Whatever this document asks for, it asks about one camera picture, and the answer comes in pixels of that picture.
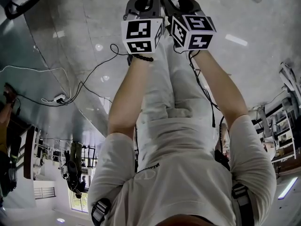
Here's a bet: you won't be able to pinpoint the left harness strap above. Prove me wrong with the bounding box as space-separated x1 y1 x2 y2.
91 198 111 226

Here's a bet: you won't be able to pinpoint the black floor cable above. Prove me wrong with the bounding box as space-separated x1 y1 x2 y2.
14 43 134 108

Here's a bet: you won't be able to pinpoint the right harness strap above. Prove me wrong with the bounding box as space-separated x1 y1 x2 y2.
231 182 255 226

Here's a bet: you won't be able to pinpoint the person's left forearm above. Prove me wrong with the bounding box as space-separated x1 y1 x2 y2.
107 55 153 138

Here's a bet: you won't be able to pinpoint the white power strip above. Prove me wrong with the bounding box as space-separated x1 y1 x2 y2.
53 93 67 103

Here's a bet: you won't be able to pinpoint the person's white shirt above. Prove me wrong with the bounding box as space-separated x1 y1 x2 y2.
87 114 277 226

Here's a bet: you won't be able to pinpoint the harness strap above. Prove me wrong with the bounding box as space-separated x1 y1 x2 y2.
91 198 111 226
231 182 255 226

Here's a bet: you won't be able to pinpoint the black pouch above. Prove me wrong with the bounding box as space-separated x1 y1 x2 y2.
214 149 230 171

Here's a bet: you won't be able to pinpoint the black bead bracelet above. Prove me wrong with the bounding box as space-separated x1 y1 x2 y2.
130 53 154 63

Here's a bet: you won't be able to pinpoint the person's white trousers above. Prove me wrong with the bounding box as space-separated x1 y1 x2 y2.
138 38 214 127

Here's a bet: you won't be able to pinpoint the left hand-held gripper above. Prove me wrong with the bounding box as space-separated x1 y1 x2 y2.
121 0 165 54

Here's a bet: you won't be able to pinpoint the bright strip light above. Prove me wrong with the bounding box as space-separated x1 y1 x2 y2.
277 177 299 200

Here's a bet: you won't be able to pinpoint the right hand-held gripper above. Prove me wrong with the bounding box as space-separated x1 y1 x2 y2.
161 0 217 52

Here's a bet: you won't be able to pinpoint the white cable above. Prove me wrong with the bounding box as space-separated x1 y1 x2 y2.
0 65 71 103

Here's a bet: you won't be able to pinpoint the person's right forearm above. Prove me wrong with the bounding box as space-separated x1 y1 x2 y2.
192 50 249 130

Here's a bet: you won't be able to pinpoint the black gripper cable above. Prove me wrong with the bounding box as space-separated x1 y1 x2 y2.
173 43 224 129

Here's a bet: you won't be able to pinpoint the white shelving rack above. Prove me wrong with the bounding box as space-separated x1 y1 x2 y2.
250 62 298 164

